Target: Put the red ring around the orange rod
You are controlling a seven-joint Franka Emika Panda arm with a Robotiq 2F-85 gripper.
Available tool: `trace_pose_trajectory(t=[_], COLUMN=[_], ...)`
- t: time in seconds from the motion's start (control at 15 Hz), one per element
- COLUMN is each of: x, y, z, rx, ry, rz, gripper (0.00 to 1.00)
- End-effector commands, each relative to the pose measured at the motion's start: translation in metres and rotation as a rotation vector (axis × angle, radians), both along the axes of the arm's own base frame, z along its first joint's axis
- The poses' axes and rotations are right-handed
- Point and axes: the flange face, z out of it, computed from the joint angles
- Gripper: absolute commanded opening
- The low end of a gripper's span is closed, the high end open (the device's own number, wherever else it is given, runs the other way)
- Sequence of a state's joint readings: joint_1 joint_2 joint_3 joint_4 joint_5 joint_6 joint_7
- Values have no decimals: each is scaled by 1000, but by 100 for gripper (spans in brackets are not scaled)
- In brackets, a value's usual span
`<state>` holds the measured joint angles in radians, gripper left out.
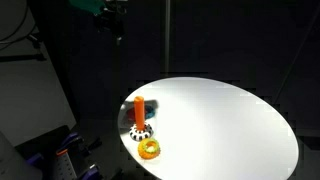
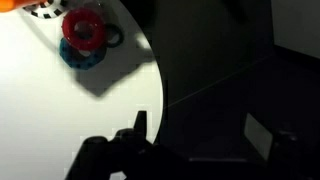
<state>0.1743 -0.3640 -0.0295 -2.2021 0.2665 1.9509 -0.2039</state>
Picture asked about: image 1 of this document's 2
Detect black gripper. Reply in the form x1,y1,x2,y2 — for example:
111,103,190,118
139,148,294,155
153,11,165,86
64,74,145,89
94,7,127,41

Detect red ring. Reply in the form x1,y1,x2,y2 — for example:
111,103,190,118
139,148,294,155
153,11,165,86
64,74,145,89
125,109,137,123

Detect robot arm with teal cover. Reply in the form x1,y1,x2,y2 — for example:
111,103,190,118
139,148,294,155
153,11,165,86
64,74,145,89
69,0,127,42

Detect orange rod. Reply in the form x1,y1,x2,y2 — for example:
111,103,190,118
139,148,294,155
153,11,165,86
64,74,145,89
134,96,145,130

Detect vertical grey pole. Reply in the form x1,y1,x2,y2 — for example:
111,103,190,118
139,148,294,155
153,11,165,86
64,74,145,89
164,0,171,76

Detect white round table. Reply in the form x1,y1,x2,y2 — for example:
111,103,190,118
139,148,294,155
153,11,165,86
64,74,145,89
118,77,299,180

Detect perforated metal plate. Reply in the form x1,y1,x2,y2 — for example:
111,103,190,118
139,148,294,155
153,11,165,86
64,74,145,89
53,154,77,180

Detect blue ring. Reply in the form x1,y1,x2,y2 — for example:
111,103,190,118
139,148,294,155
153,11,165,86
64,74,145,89
143,105,158,120

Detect black white striped base ring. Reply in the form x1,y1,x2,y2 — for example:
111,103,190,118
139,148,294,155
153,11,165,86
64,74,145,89
129,122,154,142

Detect orange yellow green ring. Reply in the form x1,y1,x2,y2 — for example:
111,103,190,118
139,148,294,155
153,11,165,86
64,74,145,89
138,137,162,160

